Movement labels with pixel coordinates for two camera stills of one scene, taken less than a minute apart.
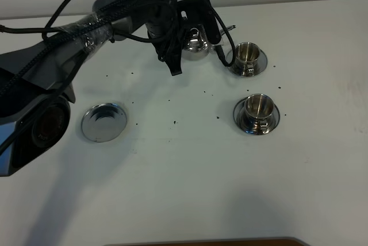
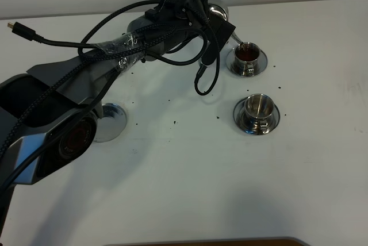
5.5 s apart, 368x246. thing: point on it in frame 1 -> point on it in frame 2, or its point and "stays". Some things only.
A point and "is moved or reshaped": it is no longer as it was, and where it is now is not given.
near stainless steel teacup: (259, 108) stays
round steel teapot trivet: (103, 122) stays
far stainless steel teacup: (246, 56) stays
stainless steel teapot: (197, 46) is moved or reshaped
